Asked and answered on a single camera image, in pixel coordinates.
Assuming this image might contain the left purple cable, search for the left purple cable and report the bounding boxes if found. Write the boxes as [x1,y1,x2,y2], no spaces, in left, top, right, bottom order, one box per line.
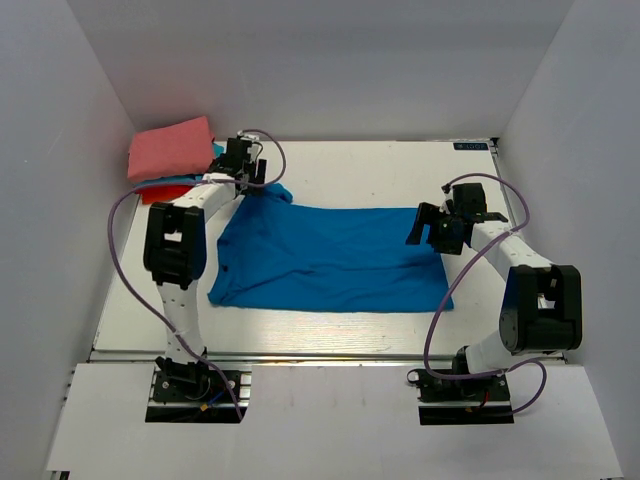
[108,129,287,422]

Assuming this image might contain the purple cable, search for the purple cable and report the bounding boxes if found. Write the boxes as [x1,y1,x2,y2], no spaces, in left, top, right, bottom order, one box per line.
[423,172,549,415]
[108,129,287,422]

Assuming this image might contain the turquoise folded t shirt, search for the turquoise folded t shirt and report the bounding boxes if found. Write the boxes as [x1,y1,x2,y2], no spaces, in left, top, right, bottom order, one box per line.
[135,142,225,189]

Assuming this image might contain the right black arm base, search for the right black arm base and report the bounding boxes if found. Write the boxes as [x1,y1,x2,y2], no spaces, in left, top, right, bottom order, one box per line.
[406,369,510,405]

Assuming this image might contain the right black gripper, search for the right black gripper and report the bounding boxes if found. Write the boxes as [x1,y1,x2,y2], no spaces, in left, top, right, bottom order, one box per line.
[407,202,465,255]

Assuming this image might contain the pink folded t shirt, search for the pink folded t shirt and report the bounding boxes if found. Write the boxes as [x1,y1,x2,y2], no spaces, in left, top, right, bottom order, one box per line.
[127,116,214,183]

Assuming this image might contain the blue label sticker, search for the blue label sticker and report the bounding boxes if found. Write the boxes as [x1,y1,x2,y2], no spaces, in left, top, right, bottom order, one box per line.
[453,142,489,151]

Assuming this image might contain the blue t shirt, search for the blue t shirt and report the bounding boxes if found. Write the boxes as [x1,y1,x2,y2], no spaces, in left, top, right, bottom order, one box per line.
[207,184,453,313]

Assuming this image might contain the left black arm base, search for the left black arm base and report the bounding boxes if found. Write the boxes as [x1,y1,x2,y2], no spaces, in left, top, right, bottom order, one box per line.
[150,370,251,406]

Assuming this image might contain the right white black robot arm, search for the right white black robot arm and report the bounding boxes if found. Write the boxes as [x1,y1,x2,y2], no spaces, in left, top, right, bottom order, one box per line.
[406,179,583,399]

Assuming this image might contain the red folded t shirt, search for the red folded t shirt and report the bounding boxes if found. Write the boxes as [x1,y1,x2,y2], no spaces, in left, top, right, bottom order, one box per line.
[135,184,192,205]

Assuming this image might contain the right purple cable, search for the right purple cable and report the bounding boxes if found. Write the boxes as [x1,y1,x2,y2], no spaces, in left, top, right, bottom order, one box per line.
[423,172,549,415]

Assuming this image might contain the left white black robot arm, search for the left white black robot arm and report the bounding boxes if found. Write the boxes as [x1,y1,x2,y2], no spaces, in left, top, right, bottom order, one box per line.
[143,132,266,399]

